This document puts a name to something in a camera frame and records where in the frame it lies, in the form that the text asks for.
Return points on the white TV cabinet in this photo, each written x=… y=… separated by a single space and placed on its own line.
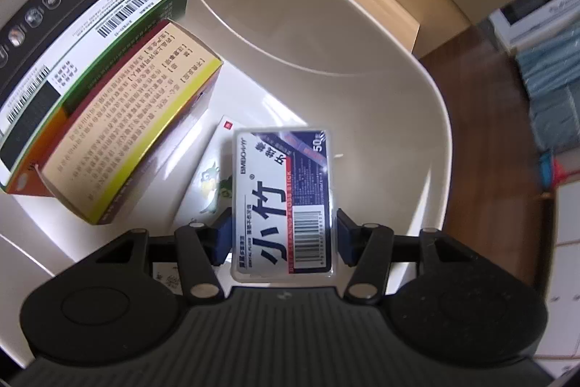
x=566 y=255

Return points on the pink yellow-edged box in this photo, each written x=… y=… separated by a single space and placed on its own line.
x=127 y=110

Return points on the white storage bin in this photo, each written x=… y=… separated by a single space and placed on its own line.
x=317 y=29

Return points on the clear floss pick box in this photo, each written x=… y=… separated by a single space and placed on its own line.
x=281 y=196

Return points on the long white box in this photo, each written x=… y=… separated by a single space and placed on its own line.
x=208 y=169

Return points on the black box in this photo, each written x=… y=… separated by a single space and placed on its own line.
x=54 y=6

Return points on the blue curtain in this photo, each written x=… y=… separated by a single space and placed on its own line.
x=553 y=97

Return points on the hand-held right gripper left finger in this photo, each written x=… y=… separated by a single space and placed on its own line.
x=223 y=235

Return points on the red blue dustpan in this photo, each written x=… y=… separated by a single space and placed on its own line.
x=555 y=171

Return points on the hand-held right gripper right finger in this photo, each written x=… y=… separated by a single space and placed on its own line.
x=345 y=235

